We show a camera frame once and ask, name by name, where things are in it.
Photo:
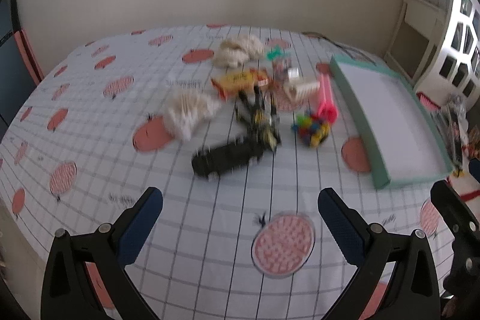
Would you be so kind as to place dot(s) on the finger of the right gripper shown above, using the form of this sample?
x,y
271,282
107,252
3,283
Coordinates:
x,y
455,213

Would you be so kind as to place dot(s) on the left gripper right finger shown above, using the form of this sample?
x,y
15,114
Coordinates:
x,y
412,291

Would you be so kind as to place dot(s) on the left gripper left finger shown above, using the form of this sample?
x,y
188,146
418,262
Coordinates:
x,y
68,291

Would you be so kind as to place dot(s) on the black toy car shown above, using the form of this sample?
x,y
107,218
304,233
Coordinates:
x,y
222,159

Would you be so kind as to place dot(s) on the bag of cotton swabs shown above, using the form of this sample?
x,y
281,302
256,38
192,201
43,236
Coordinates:
x,y
186,110

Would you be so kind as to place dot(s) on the colourful block fidget toy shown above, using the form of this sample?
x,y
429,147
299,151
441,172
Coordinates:
x,y
311,129

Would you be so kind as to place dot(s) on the pink hair roller clip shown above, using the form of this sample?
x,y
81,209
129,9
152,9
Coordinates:
x,y
326,107

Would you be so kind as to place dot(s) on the black gold action figure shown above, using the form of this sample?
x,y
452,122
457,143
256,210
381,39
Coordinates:
x,y
261,126

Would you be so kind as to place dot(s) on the yellow rice cracker packet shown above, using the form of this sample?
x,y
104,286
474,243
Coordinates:
x,y
232,82

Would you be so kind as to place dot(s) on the white hair claw clip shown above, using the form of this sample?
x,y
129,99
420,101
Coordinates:
x,y
297,88

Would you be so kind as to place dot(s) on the cream lace scrunchies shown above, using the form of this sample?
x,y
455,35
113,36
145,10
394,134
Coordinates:
x,y
235,52

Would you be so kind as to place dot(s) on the green rubber lizard toy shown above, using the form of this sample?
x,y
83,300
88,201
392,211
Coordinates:
x,y
277,53

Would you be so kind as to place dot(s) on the pastel rainbow fuzzy scrunchie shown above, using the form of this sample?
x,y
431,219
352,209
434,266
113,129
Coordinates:
x,y
281,68

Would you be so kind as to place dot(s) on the smartphone on stand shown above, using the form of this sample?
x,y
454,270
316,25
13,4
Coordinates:
x,y
448,125

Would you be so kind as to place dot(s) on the teal shallow box tray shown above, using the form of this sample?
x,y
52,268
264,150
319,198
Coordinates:
x,y
403,144

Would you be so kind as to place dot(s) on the crochet red pink mat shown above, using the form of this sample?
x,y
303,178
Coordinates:
x,y
431,107

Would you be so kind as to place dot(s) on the white cutout headboard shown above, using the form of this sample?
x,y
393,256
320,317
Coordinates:
x,y
455,65

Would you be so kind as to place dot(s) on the checked fruit print bedsheet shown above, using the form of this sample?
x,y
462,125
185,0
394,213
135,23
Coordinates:
x,y
89,141

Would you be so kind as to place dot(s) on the white bedside shelf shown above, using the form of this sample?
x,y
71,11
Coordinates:
x,y
416,38

